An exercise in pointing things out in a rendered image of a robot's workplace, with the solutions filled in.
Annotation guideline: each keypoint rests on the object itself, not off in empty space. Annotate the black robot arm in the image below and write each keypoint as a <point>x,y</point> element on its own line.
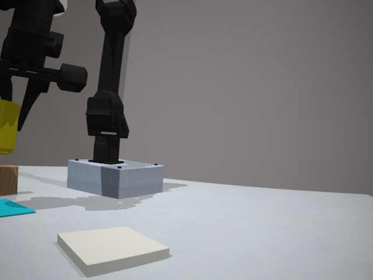
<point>105,111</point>

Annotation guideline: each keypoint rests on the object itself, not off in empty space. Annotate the wooden plank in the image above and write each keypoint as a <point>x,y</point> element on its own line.
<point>8,179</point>

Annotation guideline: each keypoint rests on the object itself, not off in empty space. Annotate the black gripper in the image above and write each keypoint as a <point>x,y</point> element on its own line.
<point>70,78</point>

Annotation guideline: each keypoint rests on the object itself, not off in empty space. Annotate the cream flat square slab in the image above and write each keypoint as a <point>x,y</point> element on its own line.
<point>103,251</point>

